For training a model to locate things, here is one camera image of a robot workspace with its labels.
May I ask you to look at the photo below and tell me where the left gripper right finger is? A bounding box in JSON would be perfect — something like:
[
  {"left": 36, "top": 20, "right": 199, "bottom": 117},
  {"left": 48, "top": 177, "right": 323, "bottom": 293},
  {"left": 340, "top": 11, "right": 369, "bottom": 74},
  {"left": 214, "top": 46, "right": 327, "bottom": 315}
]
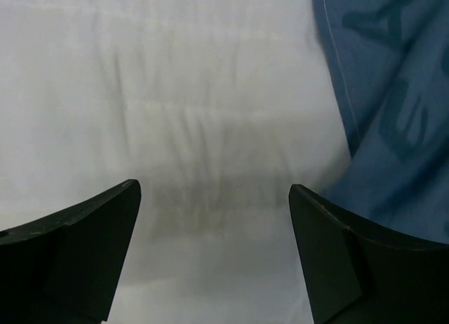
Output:
[{"left": 288, "top": 184, "right": 448, "bottom": 324}]

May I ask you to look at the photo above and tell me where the white pillow yellow edge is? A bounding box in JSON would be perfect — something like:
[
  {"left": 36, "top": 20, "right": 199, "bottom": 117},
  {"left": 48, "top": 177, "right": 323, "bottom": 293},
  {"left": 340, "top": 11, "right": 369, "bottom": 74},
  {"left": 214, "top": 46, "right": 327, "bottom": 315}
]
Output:
[{"left": 1, "top": 0, "right": 350, "bottom": 323}]

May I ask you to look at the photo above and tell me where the blue cartoon print pillowcase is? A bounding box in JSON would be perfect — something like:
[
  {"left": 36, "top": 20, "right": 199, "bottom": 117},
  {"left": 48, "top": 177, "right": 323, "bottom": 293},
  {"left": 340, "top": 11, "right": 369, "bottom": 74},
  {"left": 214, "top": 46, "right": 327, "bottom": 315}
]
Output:
[{"left": 312, "top": 0, "right": 448, "bottom": 243}]

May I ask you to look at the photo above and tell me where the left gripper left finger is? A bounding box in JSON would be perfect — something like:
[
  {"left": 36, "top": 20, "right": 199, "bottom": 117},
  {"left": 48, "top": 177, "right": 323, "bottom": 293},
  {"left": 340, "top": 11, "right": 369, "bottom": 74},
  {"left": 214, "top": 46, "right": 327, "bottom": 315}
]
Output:
[{"left": 1, "top": 180, "right": 141, "bottom": 323}]

